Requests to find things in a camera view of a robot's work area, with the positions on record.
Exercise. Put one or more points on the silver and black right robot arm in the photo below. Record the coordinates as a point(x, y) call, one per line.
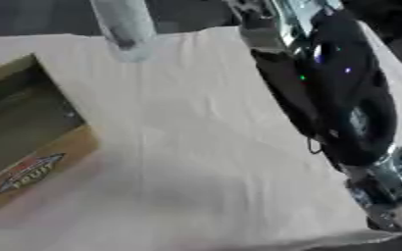
point(347, 98)

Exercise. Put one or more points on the tan cardboard box green inside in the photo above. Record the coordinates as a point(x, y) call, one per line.
point(21, 130)

